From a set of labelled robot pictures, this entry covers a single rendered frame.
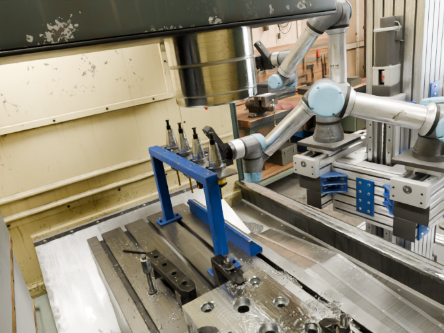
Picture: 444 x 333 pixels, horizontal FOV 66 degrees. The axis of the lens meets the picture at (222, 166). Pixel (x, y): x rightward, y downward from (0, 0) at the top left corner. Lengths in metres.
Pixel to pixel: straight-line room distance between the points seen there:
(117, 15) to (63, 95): 1.14
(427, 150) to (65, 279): 1.51
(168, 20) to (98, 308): 1.20
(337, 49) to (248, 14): 1.30
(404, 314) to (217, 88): 0.96
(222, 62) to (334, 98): 0.71
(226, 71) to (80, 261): 1.22
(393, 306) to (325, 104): 0.69
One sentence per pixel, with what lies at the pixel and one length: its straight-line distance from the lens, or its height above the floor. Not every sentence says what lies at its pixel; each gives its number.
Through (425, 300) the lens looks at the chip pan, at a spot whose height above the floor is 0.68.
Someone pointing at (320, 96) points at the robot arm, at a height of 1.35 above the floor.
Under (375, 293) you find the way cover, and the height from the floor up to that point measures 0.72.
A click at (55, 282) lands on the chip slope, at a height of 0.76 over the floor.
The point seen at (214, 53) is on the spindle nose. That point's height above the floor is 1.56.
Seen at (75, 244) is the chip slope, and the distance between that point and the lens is 1.69.
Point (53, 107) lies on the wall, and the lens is 1.59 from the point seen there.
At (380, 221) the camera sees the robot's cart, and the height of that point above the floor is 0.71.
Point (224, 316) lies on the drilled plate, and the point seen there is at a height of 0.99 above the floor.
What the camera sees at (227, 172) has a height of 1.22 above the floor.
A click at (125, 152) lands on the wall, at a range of 1.68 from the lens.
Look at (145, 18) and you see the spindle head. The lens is 0.49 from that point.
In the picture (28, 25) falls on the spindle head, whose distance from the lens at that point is 0.46.
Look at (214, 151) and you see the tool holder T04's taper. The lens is 1.02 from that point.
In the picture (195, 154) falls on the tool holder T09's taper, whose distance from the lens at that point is 1.12.
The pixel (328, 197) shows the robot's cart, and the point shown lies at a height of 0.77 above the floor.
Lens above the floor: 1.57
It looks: 20 degrees down
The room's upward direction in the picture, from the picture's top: 8 degrees counter-clockwise
